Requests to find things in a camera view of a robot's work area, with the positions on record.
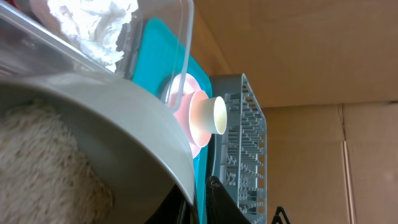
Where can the white tissue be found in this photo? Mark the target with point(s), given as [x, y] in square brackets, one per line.
[93, 26]

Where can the teal serving tray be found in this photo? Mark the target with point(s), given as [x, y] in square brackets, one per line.
[161, 56]

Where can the clear plastic bin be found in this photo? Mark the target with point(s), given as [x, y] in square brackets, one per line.
[29, 47]

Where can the grey dishwasher rack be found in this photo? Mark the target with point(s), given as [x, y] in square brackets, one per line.
[240, 154]

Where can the grey bowl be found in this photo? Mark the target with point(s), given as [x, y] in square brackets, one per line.
[132, 140]

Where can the pale green cup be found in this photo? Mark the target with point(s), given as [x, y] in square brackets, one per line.
[214, 114]

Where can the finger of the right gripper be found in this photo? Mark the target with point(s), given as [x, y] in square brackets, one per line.
[280, 216]

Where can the rice food leftovers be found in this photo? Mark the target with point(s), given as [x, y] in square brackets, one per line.
[45, 177]

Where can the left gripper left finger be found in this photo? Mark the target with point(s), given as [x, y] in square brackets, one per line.
[173, 209]

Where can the large pink plate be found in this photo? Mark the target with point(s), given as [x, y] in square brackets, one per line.
[183, 93]

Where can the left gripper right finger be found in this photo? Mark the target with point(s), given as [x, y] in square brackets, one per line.
[220, 207]

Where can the small pink bowl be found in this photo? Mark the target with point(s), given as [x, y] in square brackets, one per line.
[199, 135]

